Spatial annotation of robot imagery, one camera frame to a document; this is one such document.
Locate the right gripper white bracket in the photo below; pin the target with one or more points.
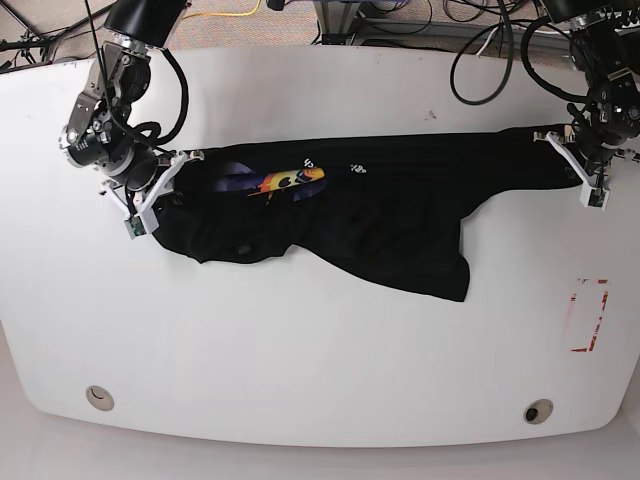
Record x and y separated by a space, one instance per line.
140 201

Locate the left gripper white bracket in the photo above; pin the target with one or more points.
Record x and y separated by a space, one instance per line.
589 159

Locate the black printed T-shirt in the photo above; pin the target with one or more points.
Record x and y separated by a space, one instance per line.
387 210

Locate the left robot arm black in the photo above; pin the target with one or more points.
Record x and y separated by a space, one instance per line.
604 45

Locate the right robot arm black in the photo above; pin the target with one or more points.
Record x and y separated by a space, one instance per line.
137 166

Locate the red tape rectangle marking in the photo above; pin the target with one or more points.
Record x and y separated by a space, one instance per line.
585 314

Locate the black tripod legs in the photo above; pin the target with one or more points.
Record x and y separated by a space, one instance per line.
37 48

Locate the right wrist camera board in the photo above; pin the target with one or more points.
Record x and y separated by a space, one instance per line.
135 227

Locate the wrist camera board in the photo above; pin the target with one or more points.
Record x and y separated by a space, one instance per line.
593 197
135 227

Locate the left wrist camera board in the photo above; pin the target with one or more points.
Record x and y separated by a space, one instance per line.
593 197

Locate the left table cable grommet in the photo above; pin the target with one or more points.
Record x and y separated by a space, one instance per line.
100 398

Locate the table cable grommet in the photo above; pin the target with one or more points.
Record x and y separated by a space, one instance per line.
100 398
538 411

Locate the aluminium frame post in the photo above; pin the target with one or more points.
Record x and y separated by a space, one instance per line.
335 20

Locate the right table cable grommet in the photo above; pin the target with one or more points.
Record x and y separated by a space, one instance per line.
538 411

